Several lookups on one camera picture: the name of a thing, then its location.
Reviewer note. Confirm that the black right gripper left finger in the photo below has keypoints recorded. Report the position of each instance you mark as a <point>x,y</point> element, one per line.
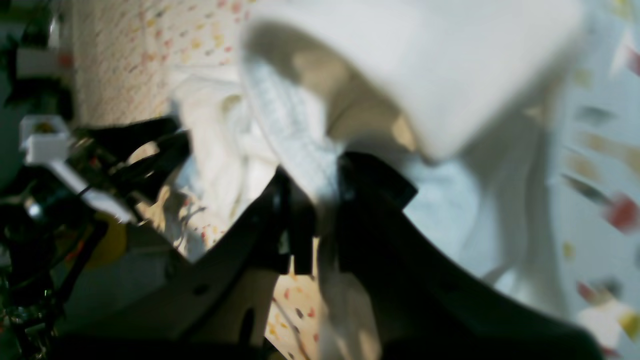
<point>218,307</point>

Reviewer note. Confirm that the terrazzo pattern tablecloth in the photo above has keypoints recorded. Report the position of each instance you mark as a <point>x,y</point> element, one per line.
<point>590,111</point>

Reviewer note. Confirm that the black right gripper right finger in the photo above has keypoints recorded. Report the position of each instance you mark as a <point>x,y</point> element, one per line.
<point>425,306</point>

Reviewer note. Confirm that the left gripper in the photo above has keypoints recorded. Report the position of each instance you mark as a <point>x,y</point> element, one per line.
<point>76,243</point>

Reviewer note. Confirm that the white printed T-shirt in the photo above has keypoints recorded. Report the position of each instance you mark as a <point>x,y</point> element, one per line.
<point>436,89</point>

